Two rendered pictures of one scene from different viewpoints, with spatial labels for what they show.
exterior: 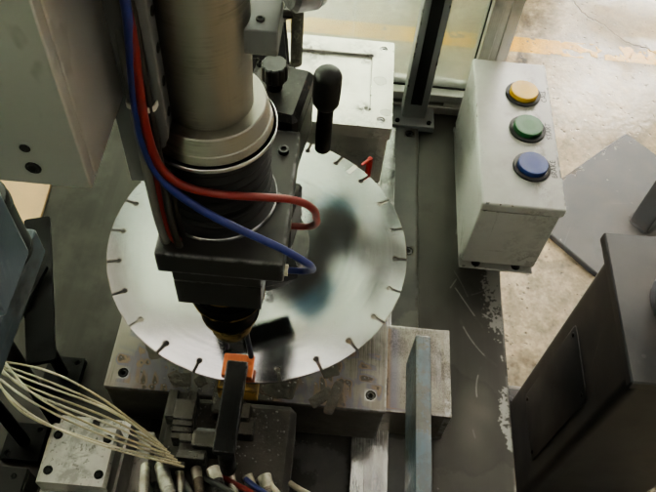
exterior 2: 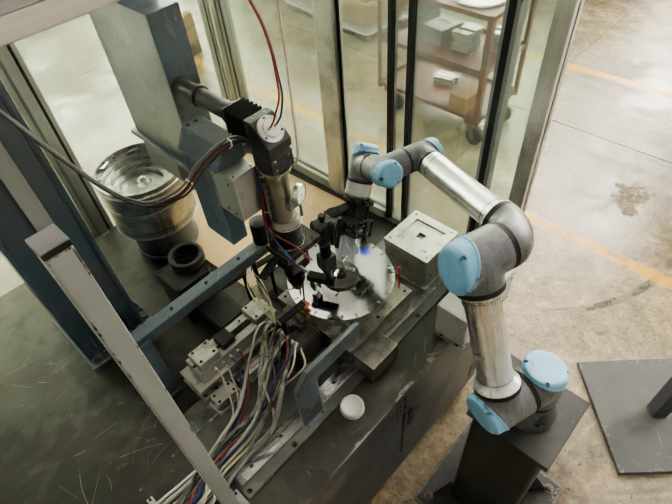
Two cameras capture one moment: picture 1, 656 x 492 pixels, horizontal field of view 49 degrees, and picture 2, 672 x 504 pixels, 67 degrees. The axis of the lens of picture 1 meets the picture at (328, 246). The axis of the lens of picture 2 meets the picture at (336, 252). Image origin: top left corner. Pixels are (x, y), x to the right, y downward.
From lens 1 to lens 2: 0.88 m
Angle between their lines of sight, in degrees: 30
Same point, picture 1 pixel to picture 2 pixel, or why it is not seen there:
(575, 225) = (606, 388)
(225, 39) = (279, 204)
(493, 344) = (422, 365)
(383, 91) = (436, 248)
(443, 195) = not seen: hidden behind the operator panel
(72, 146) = (240, 212)
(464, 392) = (396, 373)
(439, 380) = (380, 357)
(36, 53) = (235, 195)
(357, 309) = (352, 309)
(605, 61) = not seen: outside the picture
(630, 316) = not seen: hidden behind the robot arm
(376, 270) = (369, 301)
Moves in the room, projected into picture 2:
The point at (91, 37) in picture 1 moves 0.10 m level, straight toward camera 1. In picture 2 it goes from (253, 195) to (233, 225)
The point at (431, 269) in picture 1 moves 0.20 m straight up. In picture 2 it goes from (422, 327) to (426, 289)
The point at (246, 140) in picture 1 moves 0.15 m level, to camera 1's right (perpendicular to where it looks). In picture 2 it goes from (284, 226) to (330, 257)
